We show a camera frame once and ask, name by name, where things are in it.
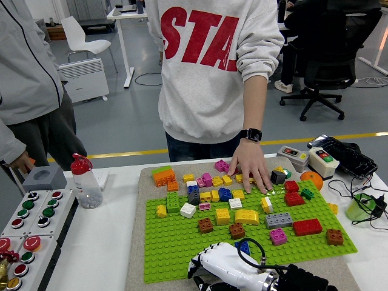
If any person's left hand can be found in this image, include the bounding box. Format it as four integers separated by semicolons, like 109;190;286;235
227;139;273;195

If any person's right hand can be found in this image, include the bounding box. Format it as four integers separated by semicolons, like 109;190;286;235
8;150;35;174

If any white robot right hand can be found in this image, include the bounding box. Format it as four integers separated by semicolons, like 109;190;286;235
187;241;269;291

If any green studded baseplate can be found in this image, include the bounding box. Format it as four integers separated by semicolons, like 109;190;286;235
142;180;358;284

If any black cube brick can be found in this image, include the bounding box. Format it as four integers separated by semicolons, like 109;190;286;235
270;170;287;184

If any brown square brick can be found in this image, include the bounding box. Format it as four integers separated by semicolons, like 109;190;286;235
198;217;214;234
229;222;246;240
326;229;344;246

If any yellow and white brick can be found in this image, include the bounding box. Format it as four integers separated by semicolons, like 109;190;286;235
261;196;274;215

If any yellow square brick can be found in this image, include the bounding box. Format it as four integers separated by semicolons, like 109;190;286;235
215;208;231;226

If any yellow curved brick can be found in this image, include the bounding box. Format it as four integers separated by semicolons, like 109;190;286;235
234;209;260;226

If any wide red brick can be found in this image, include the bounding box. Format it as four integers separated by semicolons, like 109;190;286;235
284;192;306;207

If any grey two-by-four brick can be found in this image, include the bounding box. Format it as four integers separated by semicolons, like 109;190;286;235
265;212;294;230

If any tall lime green brick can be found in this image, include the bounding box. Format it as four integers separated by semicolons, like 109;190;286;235
166;192;180;213

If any red two-by-four brick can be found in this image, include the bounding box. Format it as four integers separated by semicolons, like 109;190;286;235
292;218;323;237

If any orange brick with lime top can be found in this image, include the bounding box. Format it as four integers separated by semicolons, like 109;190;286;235
152;165;176;187

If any black wristwatch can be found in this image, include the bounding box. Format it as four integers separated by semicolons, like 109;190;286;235
239;127;262;142

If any grey block with round hole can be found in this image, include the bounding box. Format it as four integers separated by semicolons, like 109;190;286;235
21;165;68;192

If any grey four-button control box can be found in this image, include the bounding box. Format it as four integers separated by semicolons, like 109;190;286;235
26;188;77;248
0;190;51;238

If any orange fruit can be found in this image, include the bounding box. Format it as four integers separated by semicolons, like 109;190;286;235
299;170;324;191

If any clear bottle with red cap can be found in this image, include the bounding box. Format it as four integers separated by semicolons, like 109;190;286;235
70;153;104;210

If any person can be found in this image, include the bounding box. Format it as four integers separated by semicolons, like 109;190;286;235
145;0;286;163
274;0;349;94
0;0;89;195

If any grey emergency-stop control box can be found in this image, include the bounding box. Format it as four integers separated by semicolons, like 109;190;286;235
0;236;25;291
5;235;63;291

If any black electronic device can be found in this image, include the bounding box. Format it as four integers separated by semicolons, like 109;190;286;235
307;135;378;179

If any white panel heater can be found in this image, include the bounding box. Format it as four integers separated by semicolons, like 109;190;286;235
58;57;110;104

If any green translucent cup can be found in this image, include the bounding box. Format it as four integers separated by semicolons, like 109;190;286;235
345;193;380;221

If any black office chair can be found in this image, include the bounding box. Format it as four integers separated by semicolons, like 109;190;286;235
278;7;383;122

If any brown wooden box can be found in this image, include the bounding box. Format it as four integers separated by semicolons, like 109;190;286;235
47;25;67;41

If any clear storage box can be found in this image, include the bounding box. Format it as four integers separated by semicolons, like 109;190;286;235
32;18;52;43

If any white plastic chair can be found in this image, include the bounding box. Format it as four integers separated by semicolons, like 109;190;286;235
60;16;119;73

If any black bottle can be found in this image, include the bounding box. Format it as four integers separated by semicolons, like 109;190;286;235
277;0;287;24

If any black platform trolley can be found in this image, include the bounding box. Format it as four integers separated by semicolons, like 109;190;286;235
77;18;116;34

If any white desk with devices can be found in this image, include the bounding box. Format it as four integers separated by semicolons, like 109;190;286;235
106;4;152;89

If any grey switch box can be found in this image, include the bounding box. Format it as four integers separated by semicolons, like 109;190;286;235
276;145;310;173

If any beige switch box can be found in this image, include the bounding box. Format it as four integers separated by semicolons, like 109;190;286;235
308;147;340;180

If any white wall switch plate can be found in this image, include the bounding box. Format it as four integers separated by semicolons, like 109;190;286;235
89;169;110;192

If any brass valve with red handle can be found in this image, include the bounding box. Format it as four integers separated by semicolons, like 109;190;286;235
0;250;19;287

